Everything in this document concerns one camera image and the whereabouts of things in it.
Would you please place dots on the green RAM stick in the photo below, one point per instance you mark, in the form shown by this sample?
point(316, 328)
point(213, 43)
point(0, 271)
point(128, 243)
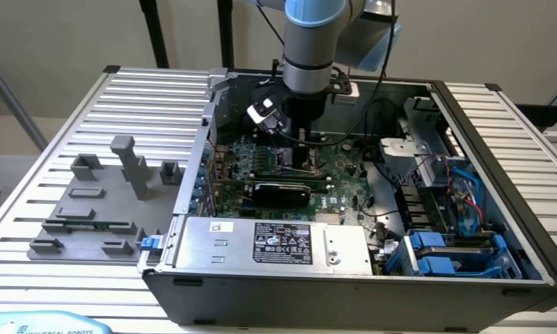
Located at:
point(102, 226)

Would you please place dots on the green motherboard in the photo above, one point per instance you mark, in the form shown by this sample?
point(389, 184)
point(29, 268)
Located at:
point(338, 181)

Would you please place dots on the CPU socket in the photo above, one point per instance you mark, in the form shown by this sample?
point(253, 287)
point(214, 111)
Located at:
point(297, 158)

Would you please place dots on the open black PC case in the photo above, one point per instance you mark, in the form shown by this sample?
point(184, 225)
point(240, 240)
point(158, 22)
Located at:
point(352, 292)

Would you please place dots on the black graphics card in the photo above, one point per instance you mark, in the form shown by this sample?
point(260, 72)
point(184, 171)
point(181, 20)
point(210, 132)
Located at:
point(280, 192)

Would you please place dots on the blue case latch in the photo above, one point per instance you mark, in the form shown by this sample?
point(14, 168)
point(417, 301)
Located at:
point(150, 243)

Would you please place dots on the blue disk bay caddy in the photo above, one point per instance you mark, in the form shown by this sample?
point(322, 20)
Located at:
point(438, 254)

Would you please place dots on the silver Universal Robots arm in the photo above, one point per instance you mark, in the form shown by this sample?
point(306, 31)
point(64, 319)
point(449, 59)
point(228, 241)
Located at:
point(306, 45)

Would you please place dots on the silver drive cage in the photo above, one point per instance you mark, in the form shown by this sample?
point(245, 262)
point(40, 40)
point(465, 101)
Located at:
point(420, 153)

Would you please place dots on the grey parts rack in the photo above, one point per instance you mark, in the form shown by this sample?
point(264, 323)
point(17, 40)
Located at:
point(106, 208)

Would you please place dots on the silver power supply unit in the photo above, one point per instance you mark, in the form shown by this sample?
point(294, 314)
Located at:
point(241, 243)

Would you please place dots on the teach pendant Universal Robots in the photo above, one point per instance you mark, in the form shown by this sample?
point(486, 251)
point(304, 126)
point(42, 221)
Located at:
point(41, 323)

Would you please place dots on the wrist camera with white bracket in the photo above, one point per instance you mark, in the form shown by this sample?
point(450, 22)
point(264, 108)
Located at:
point(265, 116)

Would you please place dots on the black stand pole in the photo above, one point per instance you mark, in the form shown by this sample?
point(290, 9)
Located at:
point(225, 33)
point(154, 33)

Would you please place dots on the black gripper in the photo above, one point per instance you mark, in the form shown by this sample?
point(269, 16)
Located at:
point(308, 115)

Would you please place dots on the aluminium frame post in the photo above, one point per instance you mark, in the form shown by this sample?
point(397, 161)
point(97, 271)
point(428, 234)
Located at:
point(10, 101)

